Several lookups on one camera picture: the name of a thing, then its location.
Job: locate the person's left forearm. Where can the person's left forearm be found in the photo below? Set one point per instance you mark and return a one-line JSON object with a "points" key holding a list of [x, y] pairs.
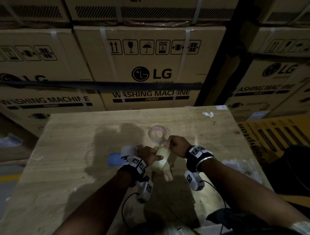
{"points": [[97, 205]]}

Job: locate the pale shirt sleeve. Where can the pale shirt sleeve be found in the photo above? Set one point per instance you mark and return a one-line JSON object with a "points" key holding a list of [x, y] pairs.
{"points": [[301, 228]]}

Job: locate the person's right forearm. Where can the person's right forearm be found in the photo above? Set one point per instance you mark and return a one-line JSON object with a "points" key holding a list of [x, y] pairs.
{"points": [[242, 188]]}

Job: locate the yellow black printed carton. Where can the yellow black printed carton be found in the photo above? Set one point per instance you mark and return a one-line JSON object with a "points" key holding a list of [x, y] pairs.
{"points": [[271, 130]]}

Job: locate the person's left hand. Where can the person's left hand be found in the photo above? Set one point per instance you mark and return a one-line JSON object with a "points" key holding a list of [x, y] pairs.
{"points": [[150, 156]]}

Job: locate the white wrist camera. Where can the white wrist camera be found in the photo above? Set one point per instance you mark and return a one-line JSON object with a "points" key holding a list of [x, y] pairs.
{"points": [[145, 190], [193, 181]]}

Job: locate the plain brown cardboard box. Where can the plain brown cardboard box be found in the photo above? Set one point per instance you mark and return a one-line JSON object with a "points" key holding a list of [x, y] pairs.
{"points": [[14, 155]]}

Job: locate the white paper scrap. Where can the white paper scrap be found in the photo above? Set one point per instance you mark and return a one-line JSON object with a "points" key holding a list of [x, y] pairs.
{"points": [[208, 114]]}

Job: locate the clear tape roll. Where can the clear tape roll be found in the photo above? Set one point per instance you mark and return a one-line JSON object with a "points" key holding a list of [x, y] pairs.
{"points": [[161, 165]]}

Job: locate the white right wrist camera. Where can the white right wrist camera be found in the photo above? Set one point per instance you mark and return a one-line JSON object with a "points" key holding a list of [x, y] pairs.
{"points": [[193, 181]]}

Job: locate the white shipping label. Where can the white shipping label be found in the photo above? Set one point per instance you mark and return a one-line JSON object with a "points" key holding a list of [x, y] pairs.
{"points": [[258, 115]]}

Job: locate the dark metal rack upright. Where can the dark metal rack upright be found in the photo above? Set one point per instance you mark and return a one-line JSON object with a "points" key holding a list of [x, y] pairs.
{"points": [[238, 26]]}

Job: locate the blue tape dispenser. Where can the blue tape dispenser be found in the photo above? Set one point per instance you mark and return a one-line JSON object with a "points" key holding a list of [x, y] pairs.
{"points": [[113, 159]]}

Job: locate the clear plastic document pouch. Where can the clear plastic document pouch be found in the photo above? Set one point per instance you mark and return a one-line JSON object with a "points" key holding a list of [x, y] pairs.
{"points": [[11, 140]]}

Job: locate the person's right hand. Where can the person's right hand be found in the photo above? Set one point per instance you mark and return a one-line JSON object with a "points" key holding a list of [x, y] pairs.
{"points": [[179, 146]]}

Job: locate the small white sticker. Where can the small white sticker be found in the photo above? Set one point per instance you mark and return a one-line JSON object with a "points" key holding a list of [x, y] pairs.
{"points": [[221, 107]]}

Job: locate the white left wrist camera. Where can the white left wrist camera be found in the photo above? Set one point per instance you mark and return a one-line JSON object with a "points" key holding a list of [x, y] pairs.
{"points": [[145, 190]]}

